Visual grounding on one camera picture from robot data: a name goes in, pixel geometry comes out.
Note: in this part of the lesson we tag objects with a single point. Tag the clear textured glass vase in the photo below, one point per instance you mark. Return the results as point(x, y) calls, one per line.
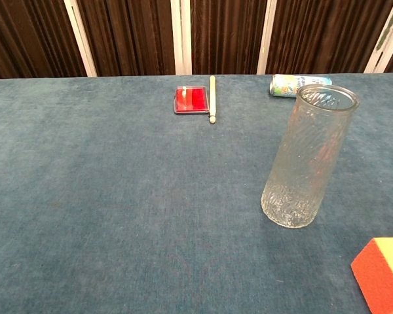
point(298, 183)

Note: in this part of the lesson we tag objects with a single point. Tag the red ink pad case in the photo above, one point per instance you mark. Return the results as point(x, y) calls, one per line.
point(191, 99)

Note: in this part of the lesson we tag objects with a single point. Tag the cream wooden stick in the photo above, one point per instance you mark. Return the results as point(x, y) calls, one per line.
point(212, 98)

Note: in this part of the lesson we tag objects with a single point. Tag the blue velvet tablecloth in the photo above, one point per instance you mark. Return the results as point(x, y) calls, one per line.
point(118, 196)

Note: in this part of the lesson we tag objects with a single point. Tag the printed light blue drink can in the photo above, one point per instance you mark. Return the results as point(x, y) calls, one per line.
point(283, 85)

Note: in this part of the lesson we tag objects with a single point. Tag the dark brown curtain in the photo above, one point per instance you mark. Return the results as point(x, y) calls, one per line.
point(134, 36)

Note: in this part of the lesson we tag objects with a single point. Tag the orange yellow sponge block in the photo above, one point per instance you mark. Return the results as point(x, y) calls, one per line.
point(380, 278)

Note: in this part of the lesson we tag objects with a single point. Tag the white metal frame post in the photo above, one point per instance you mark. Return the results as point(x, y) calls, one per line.
point(181, 37)
point(375, 59)
point(80, 37)
point(267, 36)

